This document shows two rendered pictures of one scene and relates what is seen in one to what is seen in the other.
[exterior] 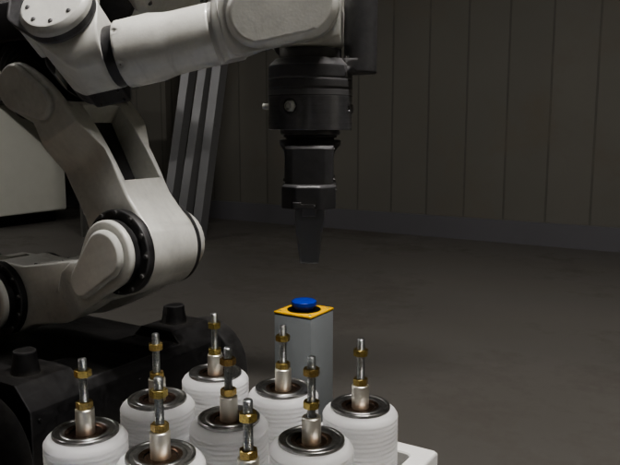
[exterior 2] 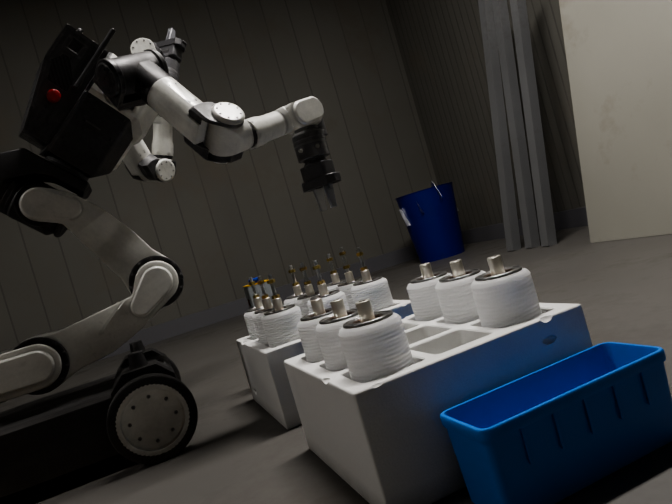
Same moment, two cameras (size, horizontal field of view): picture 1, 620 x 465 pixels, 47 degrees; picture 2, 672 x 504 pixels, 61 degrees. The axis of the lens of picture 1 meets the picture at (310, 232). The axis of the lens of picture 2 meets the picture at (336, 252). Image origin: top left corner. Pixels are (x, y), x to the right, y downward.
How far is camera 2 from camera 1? 1.25 m
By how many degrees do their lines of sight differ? 52
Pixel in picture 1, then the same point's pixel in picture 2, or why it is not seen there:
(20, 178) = not seen: outside the picture
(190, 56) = (278, 131)
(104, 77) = (250, 143)
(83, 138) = (110, 222)
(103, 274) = (161, 292)
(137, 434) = not seen: hidden behind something
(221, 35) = (291, 121)
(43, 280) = (83, 332)
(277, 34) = (311, 118)
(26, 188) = not seen: outside the picture
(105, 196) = (133, 254)
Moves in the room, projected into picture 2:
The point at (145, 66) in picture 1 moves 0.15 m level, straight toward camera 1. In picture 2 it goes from (266, 136) to (319, 115)
